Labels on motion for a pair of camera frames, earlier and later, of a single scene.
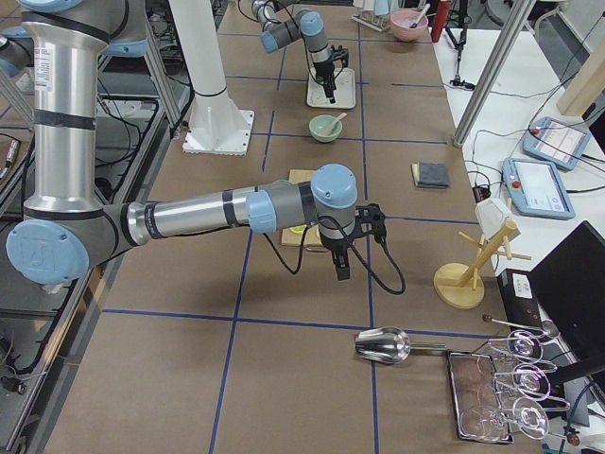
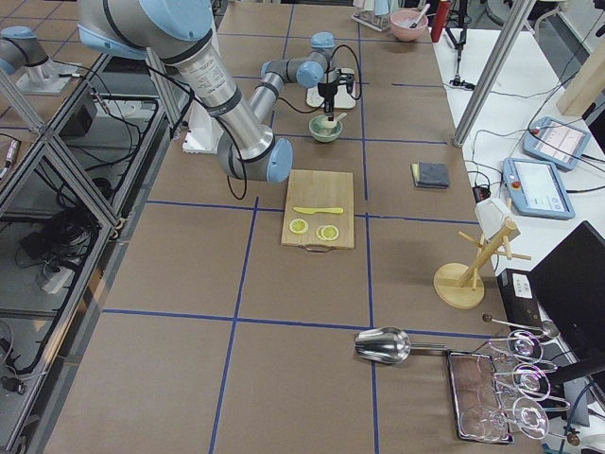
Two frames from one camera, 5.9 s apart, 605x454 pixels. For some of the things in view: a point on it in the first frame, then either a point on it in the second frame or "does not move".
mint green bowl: x=320 y=122 does not move
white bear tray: x=345 y=93 does not move
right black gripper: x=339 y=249 → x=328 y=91
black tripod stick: x=463 y=21 does not move
